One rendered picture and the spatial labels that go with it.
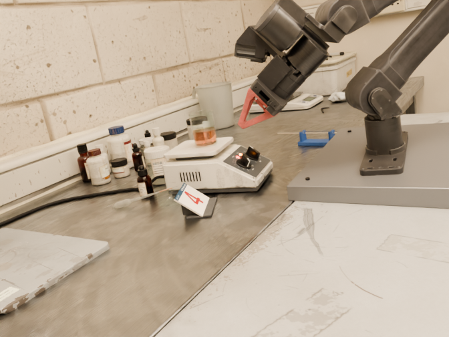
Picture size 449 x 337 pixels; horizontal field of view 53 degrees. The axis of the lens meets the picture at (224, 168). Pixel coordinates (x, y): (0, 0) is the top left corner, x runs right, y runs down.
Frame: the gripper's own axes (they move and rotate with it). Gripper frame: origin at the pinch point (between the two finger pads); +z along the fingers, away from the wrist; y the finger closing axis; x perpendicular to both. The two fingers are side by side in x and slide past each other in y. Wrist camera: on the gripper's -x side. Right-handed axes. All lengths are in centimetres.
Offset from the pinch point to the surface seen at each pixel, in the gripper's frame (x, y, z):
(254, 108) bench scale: -7, -88, 27
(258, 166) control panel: 8.0, -5.2, 6.4
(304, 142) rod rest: 12.5, -33.0, 4.8
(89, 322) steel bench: 5.8, 42.9, 14.7
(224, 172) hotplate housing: 4.0, 0.9, 9.7
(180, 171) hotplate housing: -2.7, 0.9, 16.7
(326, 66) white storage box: 1, -112, 1
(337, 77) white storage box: 8, -114, 1
